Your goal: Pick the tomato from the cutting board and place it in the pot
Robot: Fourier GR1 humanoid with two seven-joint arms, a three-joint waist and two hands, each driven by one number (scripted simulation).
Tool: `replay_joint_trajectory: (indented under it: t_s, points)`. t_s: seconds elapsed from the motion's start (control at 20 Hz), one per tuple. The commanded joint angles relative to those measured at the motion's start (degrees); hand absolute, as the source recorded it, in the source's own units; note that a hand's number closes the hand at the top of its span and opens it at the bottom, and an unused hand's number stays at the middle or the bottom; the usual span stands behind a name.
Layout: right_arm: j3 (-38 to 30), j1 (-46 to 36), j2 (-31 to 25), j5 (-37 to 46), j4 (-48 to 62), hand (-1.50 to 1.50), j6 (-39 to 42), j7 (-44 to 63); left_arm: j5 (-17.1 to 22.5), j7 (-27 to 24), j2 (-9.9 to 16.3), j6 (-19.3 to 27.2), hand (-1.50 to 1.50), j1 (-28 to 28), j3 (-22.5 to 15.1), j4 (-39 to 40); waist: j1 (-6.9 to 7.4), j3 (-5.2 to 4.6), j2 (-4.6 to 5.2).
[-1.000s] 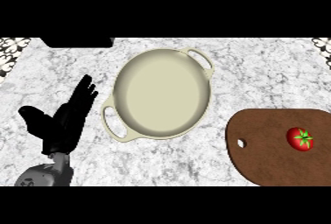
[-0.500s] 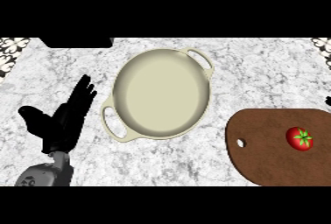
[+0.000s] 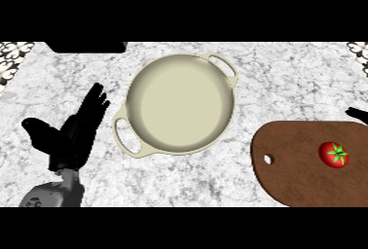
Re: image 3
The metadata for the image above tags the red tomato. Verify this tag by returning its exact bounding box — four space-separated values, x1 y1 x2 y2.
318 141 351 169

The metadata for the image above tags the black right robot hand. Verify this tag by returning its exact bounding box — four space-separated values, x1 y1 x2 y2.
343 106 368 125

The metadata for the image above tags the black appliance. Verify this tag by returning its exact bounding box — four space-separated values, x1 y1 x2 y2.
45 41 130 54

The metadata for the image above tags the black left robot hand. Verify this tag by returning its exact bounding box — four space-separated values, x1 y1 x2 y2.
21 82 113 173

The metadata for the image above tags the cream two-handled pot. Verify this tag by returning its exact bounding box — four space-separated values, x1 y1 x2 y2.
111 53 240 160

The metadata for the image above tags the brown wooden cutting board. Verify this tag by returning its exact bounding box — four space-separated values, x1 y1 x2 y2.
250 120 368 208

